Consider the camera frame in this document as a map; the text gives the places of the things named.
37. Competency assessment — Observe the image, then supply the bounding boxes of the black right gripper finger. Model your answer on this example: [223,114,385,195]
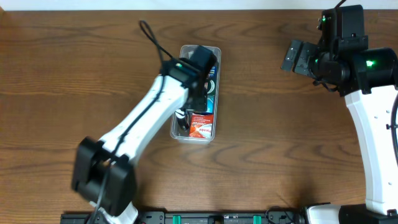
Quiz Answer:
[280,40,303,71]
[294,42,318,77]

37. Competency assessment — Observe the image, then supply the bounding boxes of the blue white medicine box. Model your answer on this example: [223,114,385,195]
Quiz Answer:
[205,65,218,114]

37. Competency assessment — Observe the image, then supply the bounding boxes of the dark syrup bottle white cap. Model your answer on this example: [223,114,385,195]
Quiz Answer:
[175,109,190,131]

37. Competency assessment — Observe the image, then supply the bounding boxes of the red Panadol box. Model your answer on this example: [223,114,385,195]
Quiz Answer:
[188,114,214,139]

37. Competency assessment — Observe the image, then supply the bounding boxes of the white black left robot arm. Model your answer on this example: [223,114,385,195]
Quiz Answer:
[72,45,221,223]

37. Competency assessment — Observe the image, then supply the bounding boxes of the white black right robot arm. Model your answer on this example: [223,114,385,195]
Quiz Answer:
[282,1,397,223]

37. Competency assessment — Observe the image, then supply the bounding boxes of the clear plastic container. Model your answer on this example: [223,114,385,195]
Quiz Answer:
[170,46,221,144]

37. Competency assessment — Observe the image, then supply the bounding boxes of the black mounting rail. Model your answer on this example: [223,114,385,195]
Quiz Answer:
[60,207,308,224]

